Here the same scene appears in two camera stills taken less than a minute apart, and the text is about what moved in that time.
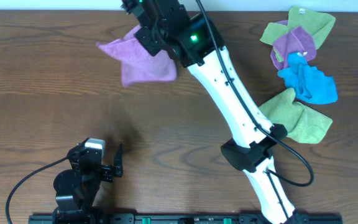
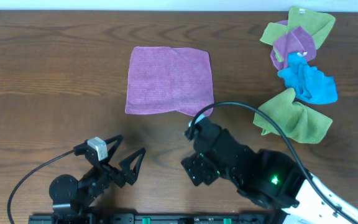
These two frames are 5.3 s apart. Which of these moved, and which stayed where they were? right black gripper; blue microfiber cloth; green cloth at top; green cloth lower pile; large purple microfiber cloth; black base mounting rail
Moved: right black gripper; large purple microfiber cloth
Stayed: blue microfiber cloth; black base mounting rail; green cloth lower pile; green cloth at top
